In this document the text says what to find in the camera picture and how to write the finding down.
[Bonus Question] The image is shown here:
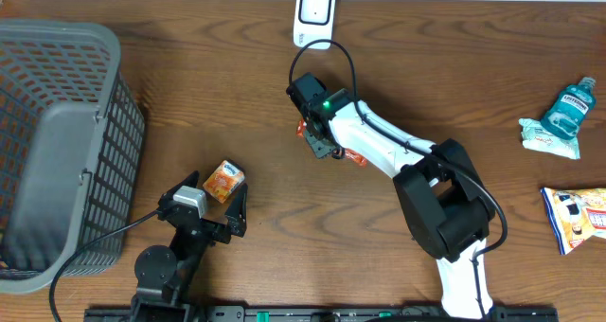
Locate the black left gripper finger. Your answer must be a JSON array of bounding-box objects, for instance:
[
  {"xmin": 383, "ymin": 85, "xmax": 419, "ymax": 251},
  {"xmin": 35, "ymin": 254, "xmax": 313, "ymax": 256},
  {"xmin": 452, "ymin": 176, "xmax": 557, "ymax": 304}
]
[
  {"xmin": 224, "ymin": 184, "xmax": 248, "ymax": 238},
  {"xmin": 158, "ymin": 170, "xmax": 200, "ymax": 207}
]

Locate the small orange tissue pack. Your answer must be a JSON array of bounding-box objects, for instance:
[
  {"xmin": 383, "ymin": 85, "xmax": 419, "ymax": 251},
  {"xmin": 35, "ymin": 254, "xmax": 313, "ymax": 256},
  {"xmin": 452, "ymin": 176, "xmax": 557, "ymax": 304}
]
[{"xmin": 203, "ymin": 160, "xmax": 245, "ymax": 204}]

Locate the orange red snack bar wrapper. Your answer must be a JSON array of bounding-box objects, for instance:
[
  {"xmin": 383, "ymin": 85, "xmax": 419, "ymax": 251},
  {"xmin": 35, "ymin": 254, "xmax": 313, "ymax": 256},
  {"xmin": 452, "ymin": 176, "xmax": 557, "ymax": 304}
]
[{"xmin": 296, "ymin": 118, "xmax": 367, "ymax": 167}]

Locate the pale green snack packet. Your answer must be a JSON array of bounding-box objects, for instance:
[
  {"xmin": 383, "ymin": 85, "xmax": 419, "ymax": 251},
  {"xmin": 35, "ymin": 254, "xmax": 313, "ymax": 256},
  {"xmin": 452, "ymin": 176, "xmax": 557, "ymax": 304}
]
[{"xmin": 518, "ymin": 118, "xmax": 580, "ymax": 160}]

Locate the teal Listerine mouthwash bottle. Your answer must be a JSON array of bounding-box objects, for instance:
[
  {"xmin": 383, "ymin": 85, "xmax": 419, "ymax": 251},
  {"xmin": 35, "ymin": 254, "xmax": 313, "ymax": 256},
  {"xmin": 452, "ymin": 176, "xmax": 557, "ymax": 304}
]
[{"xmin": 540, "ymin": 77, "xmax": 597, "ymax": 140}]

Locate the yellow chips snack bag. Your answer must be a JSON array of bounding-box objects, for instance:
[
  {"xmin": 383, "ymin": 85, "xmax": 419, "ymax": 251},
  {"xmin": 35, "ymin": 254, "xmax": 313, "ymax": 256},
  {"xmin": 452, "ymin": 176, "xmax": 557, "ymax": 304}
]
[{"xmin": 540, "ymin": 188, "xmax": 605, "ymax": 255}]

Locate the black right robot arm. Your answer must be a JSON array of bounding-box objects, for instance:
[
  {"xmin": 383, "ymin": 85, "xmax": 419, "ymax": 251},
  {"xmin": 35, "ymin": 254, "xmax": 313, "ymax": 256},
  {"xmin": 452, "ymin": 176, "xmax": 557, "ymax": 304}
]
[{"xmin": 291, "ymin": 90, "xmax": 503, "ymax": 319}]

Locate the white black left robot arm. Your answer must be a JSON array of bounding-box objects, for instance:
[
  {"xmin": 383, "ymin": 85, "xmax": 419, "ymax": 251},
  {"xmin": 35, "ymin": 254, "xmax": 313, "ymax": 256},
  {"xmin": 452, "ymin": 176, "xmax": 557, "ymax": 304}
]
[{"xmin": 124, "ymin": 170, "xmax": 248, "ymax": 322}]

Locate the white barcode scanner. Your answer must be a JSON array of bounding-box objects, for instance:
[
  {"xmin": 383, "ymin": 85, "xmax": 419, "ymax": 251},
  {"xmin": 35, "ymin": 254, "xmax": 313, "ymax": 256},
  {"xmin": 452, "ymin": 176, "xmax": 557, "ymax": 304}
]
[{"xmin": 293, "ymin": 0, "xmax": 336, "ymax": 50}]

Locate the grey plastic shopping basket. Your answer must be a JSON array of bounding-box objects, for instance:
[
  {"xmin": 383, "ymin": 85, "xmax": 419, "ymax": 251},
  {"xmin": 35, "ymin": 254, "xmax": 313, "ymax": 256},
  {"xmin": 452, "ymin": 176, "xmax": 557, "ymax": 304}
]
[{"xmin": 1, "ymin": 19, "xmax": 145, "ymax": 295}]

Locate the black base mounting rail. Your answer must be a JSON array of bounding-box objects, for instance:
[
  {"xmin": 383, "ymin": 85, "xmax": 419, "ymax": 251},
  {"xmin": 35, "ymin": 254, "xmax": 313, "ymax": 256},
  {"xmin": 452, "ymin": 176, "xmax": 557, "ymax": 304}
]
[{"xmin": 83, "ymin": 306, "xmax": 560, "ymax": 322}]

